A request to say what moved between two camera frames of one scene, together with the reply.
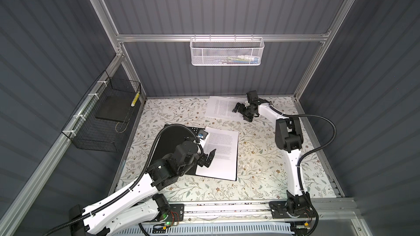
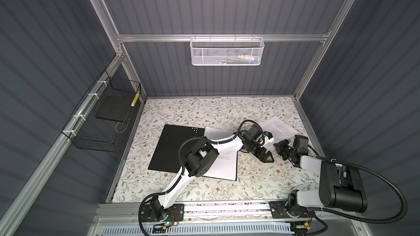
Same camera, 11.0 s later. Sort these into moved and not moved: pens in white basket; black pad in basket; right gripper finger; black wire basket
Moved: right gripper finger
Not moved: black wire basket; pens in white basket; black pad in basket
